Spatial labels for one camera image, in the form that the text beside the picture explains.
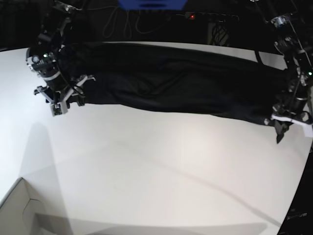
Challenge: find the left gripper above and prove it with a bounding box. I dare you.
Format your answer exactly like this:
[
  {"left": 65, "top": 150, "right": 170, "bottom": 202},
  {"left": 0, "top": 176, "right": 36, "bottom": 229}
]
[{"left": 264, "top": 97, "right": 313, "bottom": 144}]

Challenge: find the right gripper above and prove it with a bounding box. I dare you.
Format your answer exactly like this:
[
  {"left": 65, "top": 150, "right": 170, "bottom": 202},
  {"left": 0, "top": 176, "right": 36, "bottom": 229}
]
[{"left": 34, "top": 75, "right": 95, "bottom": 116}]

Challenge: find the black t-shirt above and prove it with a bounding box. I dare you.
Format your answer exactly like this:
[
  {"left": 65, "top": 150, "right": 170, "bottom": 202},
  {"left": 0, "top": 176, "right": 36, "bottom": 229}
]
[{"left": 58, "top": 43, "right": 288, "bottom": 125}]

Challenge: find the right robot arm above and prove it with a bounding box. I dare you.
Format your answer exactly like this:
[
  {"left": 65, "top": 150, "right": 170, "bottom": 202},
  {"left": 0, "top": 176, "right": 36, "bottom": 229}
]
[{"left": 26, "top": 0, "right": 95, "bottom": 116}]

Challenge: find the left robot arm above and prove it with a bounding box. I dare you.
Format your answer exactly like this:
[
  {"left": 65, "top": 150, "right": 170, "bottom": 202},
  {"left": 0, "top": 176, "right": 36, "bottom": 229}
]
[{"left": 253, "top": 0, "right": 313, "bottom": 142}]

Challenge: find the blue bin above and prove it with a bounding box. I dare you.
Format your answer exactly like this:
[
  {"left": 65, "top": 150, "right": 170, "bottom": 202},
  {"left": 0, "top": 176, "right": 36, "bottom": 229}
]
[{"left": 118, "top": 0, "right": 187, "bottom": 10}]

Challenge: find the black power strip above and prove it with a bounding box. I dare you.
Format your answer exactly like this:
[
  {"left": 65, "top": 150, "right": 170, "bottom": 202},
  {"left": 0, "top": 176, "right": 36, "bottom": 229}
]
[{"left": 184, "top": 12, "right": 240, "bottom": 23}]

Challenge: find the grey looped cable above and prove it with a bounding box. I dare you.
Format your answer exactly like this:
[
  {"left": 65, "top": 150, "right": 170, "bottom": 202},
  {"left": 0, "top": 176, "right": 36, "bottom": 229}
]
[{"left": 102, "top": 7, "right": 172, "bottom": 38}]

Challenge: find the black cable bundle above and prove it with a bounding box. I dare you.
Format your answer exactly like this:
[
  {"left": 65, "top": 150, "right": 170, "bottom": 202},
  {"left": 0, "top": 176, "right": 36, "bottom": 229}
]
[{"left": 210, "top": 22, "right": 230, "bottom": 47}]

